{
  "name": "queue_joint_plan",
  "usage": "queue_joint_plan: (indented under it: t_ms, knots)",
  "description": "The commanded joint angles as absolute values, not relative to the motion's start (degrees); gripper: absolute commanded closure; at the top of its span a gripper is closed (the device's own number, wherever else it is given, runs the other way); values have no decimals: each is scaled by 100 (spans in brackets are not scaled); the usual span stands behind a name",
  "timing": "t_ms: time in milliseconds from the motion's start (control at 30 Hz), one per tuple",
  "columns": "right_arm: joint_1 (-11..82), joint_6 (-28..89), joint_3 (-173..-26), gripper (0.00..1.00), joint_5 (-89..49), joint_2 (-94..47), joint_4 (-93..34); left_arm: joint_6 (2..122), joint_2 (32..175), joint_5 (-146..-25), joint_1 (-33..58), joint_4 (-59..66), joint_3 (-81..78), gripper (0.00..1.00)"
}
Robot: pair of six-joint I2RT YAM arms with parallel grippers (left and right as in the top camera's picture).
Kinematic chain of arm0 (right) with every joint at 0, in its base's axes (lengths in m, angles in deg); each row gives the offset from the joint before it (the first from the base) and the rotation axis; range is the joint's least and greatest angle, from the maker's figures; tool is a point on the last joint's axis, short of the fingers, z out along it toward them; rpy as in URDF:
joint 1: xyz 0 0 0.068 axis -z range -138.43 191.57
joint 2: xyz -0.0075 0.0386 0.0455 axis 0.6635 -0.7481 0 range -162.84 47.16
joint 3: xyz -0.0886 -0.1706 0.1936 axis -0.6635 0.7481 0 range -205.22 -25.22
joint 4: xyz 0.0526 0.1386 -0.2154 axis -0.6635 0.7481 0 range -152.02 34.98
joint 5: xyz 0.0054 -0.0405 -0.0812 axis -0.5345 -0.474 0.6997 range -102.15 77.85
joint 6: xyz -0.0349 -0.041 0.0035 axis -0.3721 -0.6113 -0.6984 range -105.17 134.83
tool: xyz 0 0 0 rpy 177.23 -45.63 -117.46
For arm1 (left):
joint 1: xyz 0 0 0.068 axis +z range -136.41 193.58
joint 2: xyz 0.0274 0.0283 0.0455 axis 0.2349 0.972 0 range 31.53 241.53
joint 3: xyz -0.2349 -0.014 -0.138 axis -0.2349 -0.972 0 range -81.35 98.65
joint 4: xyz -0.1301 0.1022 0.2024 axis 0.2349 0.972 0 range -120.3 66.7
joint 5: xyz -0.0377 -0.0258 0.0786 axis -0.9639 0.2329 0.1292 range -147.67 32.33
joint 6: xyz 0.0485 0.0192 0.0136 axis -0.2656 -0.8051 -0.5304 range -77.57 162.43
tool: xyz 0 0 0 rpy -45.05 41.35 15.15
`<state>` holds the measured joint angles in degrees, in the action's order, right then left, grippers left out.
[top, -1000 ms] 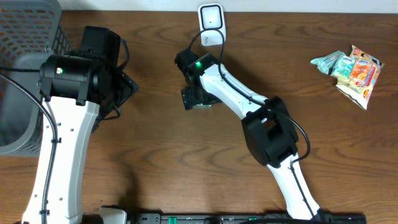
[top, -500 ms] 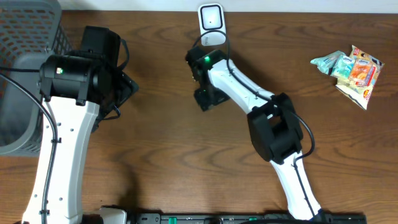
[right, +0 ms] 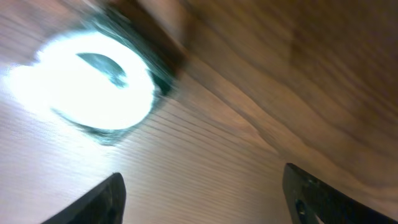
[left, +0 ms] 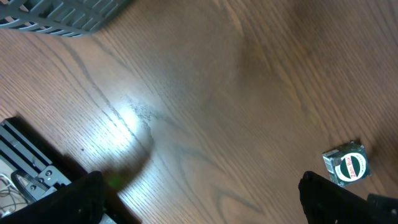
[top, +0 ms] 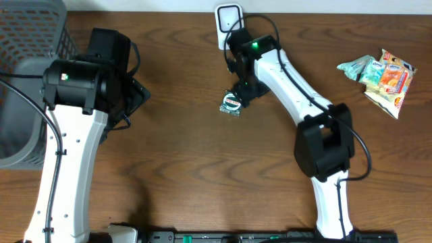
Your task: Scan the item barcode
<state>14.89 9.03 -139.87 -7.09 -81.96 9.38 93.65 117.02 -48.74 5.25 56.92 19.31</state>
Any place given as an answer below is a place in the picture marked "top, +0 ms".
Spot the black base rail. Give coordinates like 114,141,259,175
141,231,399,243

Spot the white barcode scanner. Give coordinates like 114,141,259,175
215,3,244,50

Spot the dark green round-label box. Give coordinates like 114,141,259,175
219,90,243,116

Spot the orange tissue pack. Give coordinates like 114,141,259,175
379,63,408,93

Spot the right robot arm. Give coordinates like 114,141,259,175
225,28,355,240

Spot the grey plastic mesh basket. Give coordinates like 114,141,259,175
1,0,78,170

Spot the green snack packet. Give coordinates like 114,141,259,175
337,55,375,82

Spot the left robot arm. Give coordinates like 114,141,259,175
24,28,150,242

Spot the cream snack bag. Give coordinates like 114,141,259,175
364,49,417,119

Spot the teal tissue pack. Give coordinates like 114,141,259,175
359,59,385,85

